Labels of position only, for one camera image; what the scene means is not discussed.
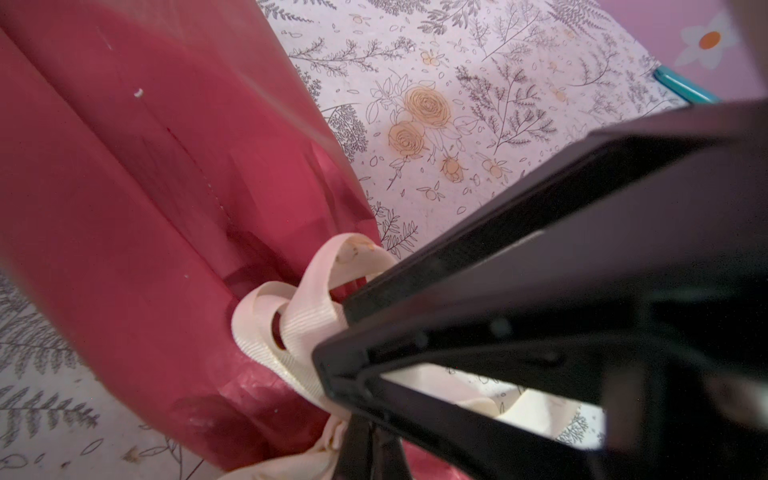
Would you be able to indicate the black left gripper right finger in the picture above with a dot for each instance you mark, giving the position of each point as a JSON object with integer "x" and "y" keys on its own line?
{"x": 389, "y": 460}

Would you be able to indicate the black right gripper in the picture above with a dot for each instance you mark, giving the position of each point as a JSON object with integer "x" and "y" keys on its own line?
{"x": 677, "y": 358}

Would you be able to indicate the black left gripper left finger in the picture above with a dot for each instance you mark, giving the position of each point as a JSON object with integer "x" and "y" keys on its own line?
{"x": 355, "y": 461}

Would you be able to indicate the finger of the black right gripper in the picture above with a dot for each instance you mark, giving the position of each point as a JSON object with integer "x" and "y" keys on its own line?
{"x": 605, "y": 161}

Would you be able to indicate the beige ribbon pile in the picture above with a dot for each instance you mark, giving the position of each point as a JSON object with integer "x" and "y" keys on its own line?
{"x": 278, "y": 326}

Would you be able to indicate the dark red wrapping paper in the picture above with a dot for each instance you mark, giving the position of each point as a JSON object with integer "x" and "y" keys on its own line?
{"x": 159, "y": 160}

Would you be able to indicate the teal flat stick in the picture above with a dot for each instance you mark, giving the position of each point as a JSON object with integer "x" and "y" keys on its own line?
{"x": 684, "y": 88}

